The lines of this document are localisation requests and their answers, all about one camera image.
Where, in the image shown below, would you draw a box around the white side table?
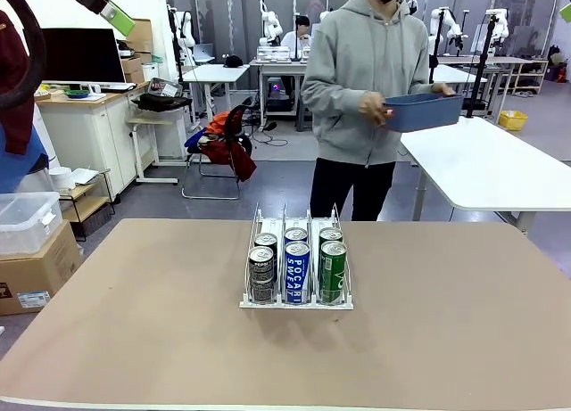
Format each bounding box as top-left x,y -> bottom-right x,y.
126,114 -> 191,185

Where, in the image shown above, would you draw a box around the person's black trousers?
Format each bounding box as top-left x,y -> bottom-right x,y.
310,157 -> 397,223

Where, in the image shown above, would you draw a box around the red orange jacket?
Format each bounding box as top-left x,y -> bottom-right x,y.
185,111 -> 258,183

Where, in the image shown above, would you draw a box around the green soda can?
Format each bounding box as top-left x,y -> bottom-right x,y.
318,226 -> 344,247
319,240 -> 348,305

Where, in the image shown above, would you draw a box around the clear plastic storage box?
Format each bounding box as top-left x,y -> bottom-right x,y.
0,191 -> 64,257

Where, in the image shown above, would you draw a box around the background work desk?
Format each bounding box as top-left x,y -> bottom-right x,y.
248,45 -> 313,132

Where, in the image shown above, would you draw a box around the wooden shelf unit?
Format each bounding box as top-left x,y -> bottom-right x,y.
512,57 -> 550,96

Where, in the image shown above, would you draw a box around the white papers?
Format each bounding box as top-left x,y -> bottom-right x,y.
70,168 -> 100,185

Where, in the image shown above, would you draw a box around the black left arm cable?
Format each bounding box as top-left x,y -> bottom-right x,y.
0,0 -> 48,110

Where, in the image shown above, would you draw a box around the blue plastic bin orange handles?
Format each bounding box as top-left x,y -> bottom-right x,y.
383,93 -> 464,134

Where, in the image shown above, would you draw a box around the small wooden shelf rack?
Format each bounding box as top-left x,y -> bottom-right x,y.
56,168 -> 112,242

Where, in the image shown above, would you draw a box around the yellow plastic bin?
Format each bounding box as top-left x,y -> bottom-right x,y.
498,110 -> 529,132

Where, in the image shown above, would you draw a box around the white background table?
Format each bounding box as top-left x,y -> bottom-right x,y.
181,63 -> 252,123

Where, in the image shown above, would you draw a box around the large white table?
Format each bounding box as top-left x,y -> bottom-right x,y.
398,115 -> 571,236

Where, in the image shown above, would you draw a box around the white paper roll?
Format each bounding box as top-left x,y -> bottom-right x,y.
48,166 -> 77,193

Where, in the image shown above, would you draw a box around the clear acrylic can rack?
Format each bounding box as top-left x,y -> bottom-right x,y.
239,201 -> 356,311

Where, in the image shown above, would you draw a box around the grey laptop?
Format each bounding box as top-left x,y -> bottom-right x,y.
190,43 -> 216,65

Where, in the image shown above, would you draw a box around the person's right hand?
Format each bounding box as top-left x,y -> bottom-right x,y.
358,91 -> 396,127

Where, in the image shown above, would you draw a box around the person's right forearm grey sleeve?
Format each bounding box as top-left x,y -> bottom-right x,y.
302,74 -> 367,118

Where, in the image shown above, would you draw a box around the blue cloth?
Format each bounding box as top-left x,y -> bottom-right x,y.
0,125 -> 48,193

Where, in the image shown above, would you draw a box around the white cabinet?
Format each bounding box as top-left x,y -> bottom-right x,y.
35,83 -> 151,202

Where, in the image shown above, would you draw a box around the black office chair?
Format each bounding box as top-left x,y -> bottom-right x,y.
181,103 -> 256,201

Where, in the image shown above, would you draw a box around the dark red jacket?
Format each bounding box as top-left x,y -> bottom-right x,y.
0,9 -> 37,156

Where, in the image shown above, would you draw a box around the black Pepsi can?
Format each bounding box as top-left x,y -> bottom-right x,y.
253,232 -> 278,269
247,245 -> 277,304

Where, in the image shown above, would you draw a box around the black monitor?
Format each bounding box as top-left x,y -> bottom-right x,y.
40,27 -> 127,85

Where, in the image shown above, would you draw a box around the large cardboard box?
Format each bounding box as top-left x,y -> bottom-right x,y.
0,220 -> 85,317

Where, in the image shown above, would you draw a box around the clear labelled container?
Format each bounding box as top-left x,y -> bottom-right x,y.
147,77 -> 183,98

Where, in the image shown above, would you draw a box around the black bag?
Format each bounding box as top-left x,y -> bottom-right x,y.
132,92 -> 193,114

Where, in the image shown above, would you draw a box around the black stand pole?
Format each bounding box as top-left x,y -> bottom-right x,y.
465,13 -> 500,119

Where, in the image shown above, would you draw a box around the blue Pocari Sweat can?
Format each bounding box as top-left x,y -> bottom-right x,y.
284,226 -> 310,245
284,240 -> 311,304

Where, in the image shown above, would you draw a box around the seated person white shirt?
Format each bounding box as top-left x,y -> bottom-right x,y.
279,14 -> 313,46

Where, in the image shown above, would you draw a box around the grey hoodie torso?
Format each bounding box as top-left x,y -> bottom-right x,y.
301,0 -> 441,167

